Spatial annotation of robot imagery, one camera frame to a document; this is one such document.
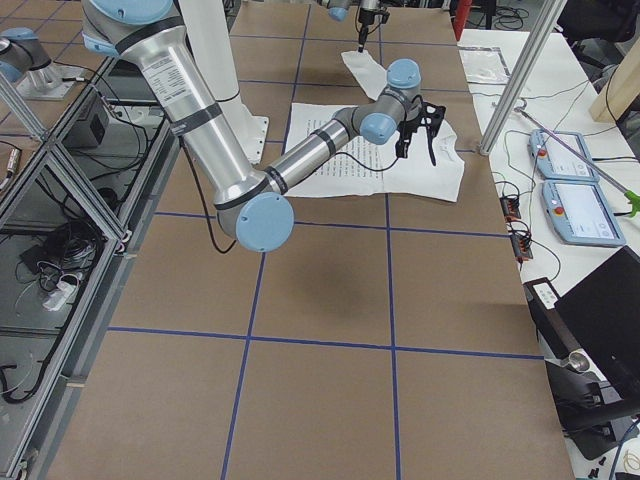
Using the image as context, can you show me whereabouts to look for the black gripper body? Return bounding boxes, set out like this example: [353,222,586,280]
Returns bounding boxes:
[395,124,417,159]
[357,7,388,53]

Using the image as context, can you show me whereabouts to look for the white long-sleeve printed shirt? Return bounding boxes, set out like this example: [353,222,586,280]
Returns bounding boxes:
[285,50,465,202]

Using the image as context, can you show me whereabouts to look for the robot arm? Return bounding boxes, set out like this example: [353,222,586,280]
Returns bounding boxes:
[317,0,390,53]
[82,1,425,252]

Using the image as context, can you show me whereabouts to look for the clear plastic bag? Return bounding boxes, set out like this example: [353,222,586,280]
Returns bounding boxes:
[459,46,511,85]

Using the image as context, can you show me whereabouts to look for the red cylinder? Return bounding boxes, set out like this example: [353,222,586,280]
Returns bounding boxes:
[452,0,473,41]

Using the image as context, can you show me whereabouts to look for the orange circuit board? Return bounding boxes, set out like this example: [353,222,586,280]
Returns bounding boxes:
[500,196,522,222]
[510,231,533,264]

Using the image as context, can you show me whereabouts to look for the upper blue teach pendant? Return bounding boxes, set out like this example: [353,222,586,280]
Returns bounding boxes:
[529,129,600,183]

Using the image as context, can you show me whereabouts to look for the blue teach pendant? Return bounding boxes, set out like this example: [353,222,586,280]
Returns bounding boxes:
[542,180,626,247]
[529,129,600,183]

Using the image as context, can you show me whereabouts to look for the lower blue teach pendant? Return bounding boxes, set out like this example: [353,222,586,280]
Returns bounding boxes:
[542,180,626,247]

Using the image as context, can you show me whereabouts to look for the reacher grabber stick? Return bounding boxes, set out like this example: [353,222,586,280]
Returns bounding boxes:
[514,107,640,218]

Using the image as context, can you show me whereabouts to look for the black laptop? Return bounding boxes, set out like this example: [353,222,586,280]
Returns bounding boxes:
[524,246,639,398]

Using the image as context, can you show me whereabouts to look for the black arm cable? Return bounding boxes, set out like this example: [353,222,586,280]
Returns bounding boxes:
[204,149,401,254]

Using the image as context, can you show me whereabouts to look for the aluminium frame post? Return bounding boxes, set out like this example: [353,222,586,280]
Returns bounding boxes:
[478,0,567,156]

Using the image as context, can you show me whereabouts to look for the white camera mast with base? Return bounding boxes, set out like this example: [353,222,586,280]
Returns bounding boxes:
[179,0,269,164]

